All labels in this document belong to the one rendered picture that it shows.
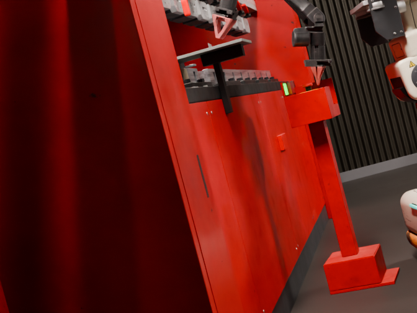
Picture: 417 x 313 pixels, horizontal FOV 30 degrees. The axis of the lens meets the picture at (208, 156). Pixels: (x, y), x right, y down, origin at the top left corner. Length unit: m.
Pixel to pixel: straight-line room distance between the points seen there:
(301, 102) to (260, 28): 1.89
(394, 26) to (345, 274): 0.94
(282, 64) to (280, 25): 0.24
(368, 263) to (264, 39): 2.15
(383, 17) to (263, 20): 2.00
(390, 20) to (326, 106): 0.39
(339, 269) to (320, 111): 0.61
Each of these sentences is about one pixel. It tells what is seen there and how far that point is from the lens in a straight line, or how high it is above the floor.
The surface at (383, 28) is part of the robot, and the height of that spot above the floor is 0.93.
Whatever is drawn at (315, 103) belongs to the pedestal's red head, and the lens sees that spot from 2.96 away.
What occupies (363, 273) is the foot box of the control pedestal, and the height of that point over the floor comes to 0.06.
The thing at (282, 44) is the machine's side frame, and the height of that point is 1.10.
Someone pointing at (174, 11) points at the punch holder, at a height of 1.18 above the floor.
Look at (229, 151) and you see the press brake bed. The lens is 2.56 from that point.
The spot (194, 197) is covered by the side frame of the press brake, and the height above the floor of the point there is 0.62.
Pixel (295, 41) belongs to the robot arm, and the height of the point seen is 0.98.
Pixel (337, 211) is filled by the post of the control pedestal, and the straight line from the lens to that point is 3.07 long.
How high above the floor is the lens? 0.77
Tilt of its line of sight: 2 degrees down
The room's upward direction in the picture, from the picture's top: 15 degrees counter-clockwise
